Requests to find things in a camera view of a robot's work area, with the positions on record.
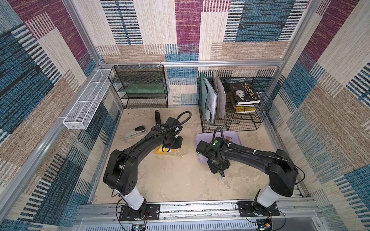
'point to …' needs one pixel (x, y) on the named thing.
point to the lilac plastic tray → (234, 136)
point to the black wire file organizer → (262, 85)
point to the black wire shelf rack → (141, 86)
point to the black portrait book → (244, 94)
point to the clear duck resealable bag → (179, 152)
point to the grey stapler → (138, 131)
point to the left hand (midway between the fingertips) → (180, 145)
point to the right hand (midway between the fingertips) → (222, 170)
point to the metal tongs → (222, 175)
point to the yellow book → (241, 108)
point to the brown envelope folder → (220, 96)
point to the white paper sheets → (211, 102)
